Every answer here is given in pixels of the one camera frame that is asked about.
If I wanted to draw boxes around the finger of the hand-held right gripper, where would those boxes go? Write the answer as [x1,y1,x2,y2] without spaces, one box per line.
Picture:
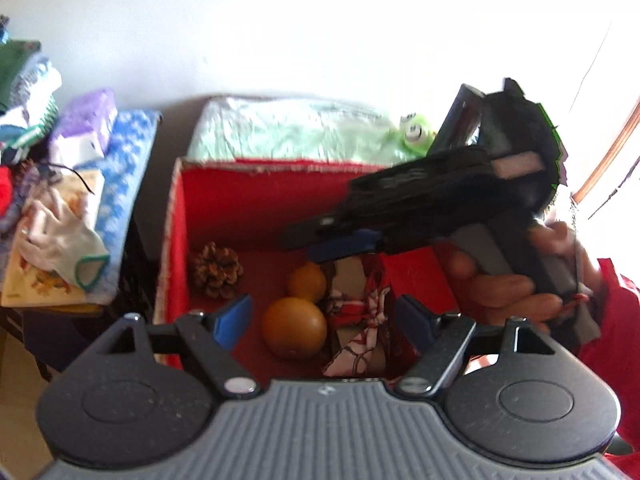
[281,210,361,252]
[306,229,388,263]

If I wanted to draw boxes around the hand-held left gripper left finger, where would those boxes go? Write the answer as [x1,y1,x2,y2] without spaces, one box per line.
[97,294,262,400]

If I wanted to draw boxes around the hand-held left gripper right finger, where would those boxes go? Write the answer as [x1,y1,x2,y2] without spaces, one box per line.
[395,294,553,397]

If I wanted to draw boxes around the red cardboard box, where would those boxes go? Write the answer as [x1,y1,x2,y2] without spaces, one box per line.
[152,156,481,378]

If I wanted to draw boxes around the small red gift box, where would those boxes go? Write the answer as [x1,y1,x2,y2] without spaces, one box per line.
[382,247,463,321]

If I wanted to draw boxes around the brown pine cone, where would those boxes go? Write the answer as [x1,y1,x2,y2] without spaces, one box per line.
[189,241,244,300]

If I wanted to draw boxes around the orange gourd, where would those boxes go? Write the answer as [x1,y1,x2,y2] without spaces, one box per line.
[261,261,328,359]

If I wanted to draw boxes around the person's right hand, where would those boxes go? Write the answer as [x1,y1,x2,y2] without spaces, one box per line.
[442,220,581,333]

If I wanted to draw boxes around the green frog plush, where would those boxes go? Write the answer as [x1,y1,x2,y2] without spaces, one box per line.
[387,111,438,158]

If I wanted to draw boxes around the green bed sheet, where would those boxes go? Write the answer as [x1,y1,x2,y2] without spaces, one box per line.
[187,96,436,165]

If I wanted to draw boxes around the dark side table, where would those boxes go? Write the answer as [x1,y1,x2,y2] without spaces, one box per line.
[0,220,166,381]

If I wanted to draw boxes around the blue patterned cloth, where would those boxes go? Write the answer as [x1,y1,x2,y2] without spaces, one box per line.
[85,109,163,306]

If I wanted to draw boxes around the white work glove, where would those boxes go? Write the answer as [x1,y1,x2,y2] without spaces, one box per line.
[17,190,111,292]

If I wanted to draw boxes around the flower illustrated book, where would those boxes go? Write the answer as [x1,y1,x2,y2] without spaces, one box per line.
[0,167,108,308]

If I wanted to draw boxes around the purple tissue pack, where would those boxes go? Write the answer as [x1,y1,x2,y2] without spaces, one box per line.
[47,87,118,171]

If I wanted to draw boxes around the white blue patterned clothes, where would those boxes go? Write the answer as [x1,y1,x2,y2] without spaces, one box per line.
[0,55,63,148]

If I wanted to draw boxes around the wooden window frame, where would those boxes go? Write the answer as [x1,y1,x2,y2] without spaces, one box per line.
[572,105,640,201]

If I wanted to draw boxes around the thin black cable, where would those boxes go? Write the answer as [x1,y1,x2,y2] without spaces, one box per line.
[37,160,96,196]

